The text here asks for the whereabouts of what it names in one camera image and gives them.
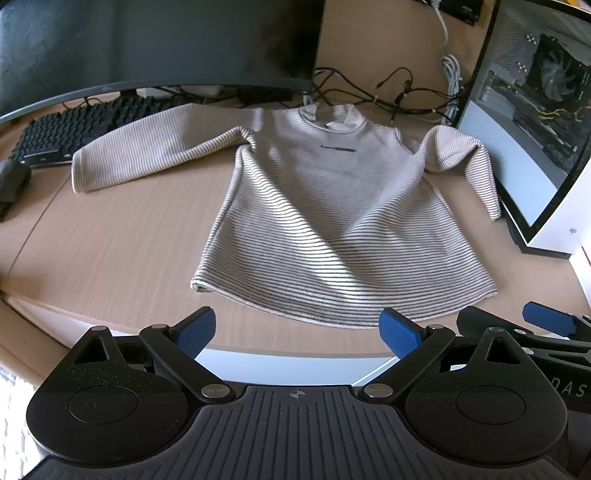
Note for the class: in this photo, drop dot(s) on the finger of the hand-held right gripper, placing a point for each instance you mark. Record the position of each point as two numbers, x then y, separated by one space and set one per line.
549 318
480 318

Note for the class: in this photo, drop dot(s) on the striped long-sleeve shirt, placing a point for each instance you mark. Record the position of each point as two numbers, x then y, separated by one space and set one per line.
332 207

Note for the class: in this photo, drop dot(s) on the white glass-sided computer case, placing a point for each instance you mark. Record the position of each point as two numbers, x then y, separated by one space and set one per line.
531 115

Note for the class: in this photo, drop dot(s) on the black curved monitor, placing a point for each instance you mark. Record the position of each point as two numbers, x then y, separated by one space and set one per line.
152 41

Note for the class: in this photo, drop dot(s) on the black mechanical keyboard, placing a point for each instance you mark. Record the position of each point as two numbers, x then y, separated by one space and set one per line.
69 129

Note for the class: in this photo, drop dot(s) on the dark grey object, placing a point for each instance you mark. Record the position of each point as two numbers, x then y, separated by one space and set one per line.
11 184

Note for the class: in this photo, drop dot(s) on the black wall socket panel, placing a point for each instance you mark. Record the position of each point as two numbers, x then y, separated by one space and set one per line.
461 9

